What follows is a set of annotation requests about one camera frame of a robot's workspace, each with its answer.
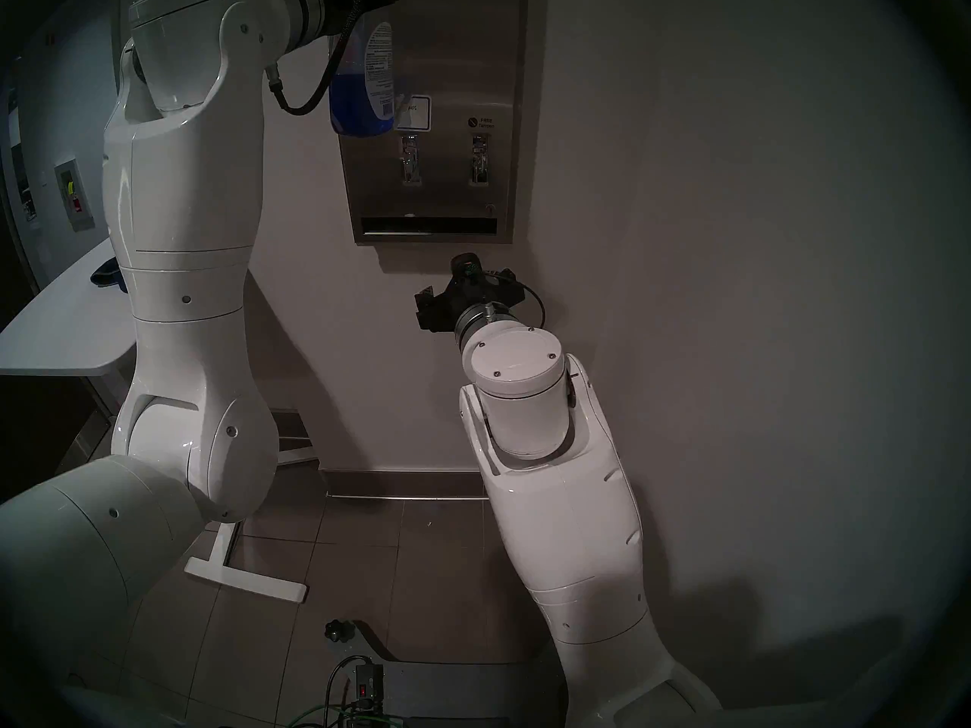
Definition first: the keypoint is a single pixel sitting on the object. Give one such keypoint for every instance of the dark blue cloth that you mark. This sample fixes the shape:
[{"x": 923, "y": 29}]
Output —
[{"x": 106, "y": 273}]

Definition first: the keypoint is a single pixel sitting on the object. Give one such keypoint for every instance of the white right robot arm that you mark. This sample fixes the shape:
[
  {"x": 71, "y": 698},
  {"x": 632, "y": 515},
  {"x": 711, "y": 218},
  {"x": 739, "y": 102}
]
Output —
[{"x": 569, "y": 522}]

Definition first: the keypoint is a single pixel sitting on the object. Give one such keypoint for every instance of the white blue-edged dispenser sticker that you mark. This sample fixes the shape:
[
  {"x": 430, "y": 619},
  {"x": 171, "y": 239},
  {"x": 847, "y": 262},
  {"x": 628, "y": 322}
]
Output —
[{"x": 416, "y": 113}]

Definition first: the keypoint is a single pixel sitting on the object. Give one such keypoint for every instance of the stainless steel wall dispenser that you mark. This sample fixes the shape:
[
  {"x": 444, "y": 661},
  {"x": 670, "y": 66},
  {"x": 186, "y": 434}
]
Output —
[{"x": 455, "y": 67}]

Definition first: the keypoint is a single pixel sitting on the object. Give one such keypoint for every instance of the blue cleaner spray bottle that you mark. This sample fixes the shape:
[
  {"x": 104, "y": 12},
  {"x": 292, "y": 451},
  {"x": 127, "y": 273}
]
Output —
[{"x": 364, "y": 105}]

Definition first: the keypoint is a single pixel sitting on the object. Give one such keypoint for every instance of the chrome dispenser lever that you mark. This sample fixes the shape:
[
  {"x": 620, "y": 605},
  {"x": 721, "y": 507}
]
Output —
[
  {"x": 410, "y": 158},
  {"x": 479, "y": 159}
]

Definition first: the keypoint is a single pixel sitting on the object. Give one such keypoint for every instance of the black star knob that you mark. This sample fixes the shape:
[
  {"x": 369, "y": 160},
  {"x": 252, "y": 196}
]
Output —
[{"x": 338, "y": 631}]

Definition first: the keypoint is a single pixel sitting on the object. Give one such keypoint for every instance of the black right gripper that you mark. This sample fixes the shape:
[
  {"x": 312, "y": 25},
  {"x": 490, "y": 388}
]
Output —
[{"x": 454, "y": 309}]

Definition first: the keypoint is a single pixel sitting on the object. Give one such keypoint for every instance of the white wall switch box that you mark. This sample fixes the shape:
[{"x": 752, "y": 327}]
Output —
[{"x": 68, "y": 196}]

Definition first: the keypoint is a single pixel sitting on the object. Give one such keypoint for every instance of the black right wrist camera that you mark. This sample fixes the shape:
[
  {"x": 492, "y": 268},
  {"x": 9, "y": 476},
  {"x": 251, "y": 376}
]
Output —
[{"x": 470, "y": 268}]

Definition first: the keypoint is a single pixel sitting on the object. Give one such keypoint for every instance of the small free label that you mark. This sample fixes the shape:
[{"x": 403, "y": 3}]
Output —
[{"x": 480, "y": 123}]

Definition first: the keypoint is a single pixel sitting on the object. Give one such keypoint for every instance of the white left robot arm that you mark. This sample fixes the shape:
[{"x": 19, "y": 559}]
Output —
[{"x": 182, "y": 203}]

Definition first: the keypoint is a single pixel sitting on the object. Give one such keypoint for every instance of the black box with red light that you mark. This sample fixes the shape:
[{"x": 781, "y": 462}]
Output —
[{"x": 369, "y": 688}]

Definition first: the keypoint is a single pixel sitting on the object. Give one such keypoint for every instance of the grey robot base platform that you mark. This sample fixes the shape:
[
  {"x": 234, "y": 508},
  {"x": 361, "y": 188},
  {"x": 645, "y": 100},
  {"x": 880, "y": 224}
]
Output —
[{"x": 470, "y": 696}]

